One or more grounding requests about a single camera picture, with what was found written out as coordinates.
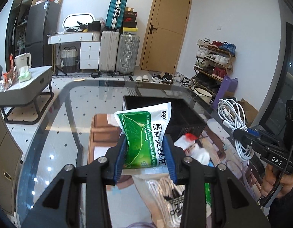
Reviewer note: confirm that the white enamel bucket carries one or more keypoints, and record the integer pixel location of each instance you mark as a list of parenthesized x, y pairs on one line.
[(203, 94)]

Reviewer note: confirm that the right hand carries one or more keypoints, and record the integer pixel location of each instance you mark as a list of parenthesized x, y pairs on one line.
[(269, 180)]

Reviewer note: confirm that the black refrigerator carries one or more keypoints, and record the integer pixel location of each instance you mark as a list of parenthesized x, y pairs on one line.
[(42, 21)]

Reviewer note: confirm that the printed anime table mat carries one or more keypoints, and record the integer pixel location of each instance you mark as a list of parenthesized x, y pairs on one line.
[(104, 133)]

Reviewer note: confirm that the white suitcase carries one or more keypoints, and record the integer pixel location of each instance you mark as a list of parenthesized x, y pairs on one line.
[(108, 51)]

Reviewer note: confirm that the green tissue pack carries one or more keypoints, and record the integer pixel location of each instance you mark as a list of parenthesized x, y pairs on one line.
[(24, 74)]

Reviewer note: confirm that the woven laundry basket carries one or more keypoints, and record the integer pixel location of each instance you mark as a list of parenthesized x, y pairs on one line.
[(69, 59)]

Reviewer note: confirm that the shoe rack with shoes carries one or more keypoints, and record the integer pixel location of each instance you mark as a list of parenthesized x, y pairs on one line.
[(214, 60)]

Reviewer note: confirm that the wooden door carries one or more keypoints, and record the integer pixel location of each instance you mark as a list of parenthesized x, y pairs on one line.
[(165, 33)]

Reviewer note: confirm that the silver suitcase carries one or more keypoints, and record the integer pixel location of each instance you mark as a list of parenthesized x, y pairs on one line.
[(127, 54)]

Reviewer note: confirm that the teal suitcase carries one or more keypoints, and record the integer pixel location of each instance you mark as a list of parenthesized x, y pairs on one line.
[(114, 19)]

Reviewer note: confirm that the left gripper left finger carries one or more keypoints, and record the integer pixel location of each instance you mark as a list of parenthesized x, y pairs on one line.
[(58, 206)]

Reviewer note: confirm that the green medicine sachet pack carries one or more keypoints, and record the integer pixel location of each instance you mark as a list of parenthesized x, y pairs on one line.
[(144, 129)]

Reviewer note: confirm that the beige adidas socks pack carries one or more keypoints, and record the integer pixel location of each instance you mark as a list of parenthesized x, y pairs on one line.
[(162, 197)]

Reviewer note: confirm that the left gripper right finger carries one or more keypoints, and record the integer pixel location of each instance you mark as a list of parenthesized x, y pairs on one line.
[(231, 204)]

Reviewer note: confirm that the white electric kettle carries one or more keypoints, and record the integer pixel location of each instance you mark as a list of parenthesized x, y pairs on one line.
[(22, 61)]

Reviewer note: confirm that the grey white coffee table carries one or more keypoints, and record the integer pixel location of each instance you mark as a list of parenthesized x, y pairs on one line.
[(23, 94)]

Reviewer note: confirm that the stacked shoe boxes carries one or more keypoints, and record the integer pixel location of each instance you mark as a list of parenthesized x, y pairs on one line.
[(129, 21)]

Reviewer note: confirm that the red snack bag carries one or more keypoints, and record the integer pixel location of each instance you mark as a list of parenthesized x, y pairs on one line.
[(10, 77)]

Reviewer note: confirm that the purple paper bag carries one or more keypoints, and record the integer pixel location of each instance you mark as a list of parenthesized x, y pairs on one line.
[(227, 85)]

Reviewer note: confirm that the oval desk mirror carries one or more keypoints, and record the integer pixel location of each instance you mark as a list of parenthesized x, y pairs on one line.
[(77, 19)]

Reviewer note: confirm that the white desk with drawers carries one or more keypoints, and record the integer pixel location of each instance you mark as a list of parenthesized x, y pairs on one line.
[(87, 43)]

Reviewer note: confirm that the red white packet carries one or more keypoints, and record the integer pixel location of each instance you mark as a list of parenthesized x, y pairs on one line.
[(188, 142)]

